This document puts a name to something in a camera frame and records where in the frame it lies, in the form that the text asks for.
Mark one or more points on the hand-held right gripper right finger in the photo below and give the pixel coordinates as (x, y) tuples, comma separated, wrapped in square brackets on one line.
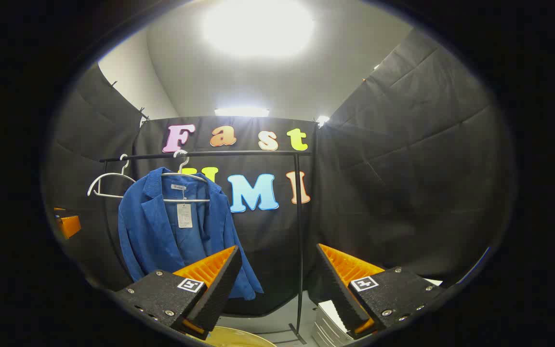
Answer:
[(337, 301)]

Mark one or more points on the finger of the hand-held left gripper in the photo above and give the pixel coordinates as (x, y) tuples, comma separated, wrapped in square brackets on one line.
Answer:
[(69, 226)]

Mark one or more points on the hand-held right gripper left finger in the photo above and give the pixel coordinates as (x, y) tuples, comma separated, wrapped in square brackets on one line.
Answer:
[(219, 294)]

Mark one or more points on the cream round laundry hamper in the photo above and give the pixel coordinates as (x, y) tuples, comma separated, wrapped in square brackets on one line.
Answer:
[(239, 338)]

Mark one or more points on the white plastic hanger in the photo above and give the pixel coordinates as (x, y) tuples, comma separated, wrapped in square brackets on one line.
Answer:
[(186, 200), (112, 175)]

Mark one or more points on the black metal clothes rack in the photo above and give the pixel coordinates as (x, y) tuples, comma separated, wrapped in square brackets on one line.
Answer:
[(299, 241)]

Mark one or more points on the white cabinet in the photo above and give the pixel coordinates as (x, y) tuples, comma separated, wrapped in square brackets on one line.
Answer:
[(328, 323)]

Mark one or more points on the black backdrop cloth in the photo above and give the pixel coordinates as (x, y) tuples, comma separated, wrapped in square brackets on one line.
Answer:
[(403, 168)]

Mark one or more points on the small ceiling spot light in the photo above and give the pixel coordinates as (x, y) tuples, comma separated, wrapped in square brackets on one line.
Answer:
[(323, 120)]

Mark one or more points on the narrow ceiling light strip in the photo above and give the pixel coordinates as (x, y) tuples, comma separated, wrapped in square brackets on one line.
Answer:
[(241, 112)]

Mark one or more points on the large ceiling light panel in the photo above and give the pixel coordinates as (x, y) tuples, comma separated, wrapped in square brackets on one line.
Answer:
[(258, 26)]

